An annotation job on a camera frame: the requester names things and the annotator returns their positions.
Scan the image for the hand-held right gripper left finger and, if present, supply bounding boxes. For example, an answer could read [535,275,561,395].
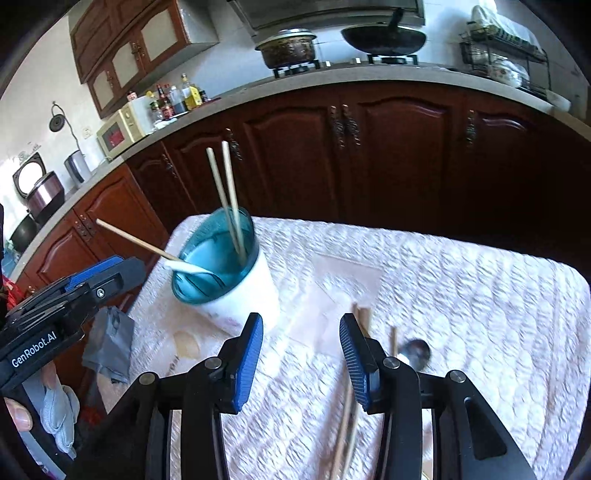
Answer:
[78,313,265,480]

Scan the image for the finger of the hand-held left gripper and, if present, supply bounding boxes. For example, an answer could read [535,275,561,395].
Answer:
[4,257,148,333]
[21,258,125,308]

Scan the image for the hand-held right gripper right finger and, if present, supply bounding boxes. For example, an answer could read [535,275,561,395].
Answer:
[339,314,539,480]

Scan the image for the metal spoon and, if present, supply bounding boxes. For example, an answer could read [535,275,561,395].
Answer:
[397,338,432,372]

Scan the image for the white teal-rimmed utensil holder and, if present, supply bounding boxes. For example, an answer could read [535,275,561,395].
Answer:
[171,206,282,335]

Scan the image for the person's left hand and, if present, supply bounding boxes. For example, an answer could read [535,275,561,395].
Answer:
[4,396,34,432]

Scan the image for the red ornament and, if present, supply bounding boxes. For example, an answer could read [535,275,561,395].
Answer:
[0,277,24,319]

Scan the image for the light grey cloth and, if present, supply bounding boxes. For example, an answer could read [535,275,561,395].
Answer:
[23,360,81,460]

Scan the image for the grey plastic bag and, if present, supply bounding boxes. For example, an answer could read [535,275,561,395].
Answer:
[82,305,136,384]

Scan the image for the black pan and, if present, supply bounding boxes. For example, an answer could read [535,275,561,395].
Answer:
[8,213,38,252]

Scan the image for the rice cooker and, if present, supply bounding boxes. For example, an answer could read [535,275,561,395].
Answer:
[11,152,65,224]

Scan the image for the silver electric kettle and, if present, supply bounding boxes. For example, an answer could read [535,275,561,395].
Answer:
[64,150,90,185]

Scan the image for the white quilted tablecloth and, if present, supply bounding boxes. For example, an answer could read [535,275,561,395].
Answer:
[124,215,591,480]

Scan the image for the cream microwave oven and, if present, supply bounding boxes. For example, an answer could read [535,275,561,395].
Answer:
[96,100,160,158]

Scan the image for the round black hanging object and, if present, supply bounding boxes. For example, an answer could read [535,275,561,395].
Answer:
[48,102,81,153]

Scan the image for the cluster of condiment bottles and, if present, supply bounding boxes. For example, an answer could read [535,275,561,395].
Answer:
[147,73,211,121]

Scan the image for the dark wooden base cabinets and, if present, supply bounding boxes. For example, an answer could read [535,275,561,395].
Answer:
[9,82,591,398]

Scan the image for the gas stove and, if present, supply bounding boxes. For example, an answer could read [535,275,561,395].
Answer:
[272,53,421,78]

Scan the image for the metal cooking pot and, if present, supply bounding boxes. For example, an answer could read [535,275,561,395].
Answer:
[255,28,319,70]

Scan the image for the grey speckled countertop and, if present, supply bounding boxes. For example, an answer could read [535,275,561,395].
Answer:
[7,62,573,282]

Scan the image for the black wok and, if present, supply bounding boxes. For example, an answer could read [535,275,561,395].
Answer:
[341,9,428,56]

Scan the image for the floral ceramic bowl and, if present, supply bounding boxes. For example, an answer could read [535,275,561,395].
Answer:
[489,60,527,87]

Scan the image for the white bowl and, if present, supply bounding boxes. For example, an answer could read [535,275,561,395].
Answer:
[545,90,573,114]

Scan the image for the steel range hood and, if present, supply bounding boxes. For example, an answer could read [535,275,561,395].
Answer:
[228,0,426,31]

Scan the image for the wooden wall cabinet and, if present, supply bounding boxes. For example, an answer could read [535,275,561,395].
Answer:
[69,0,220,118]

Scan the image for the black wire dish rack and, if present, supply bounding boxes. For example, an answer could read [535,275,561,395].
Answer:
[459,4,550,100]

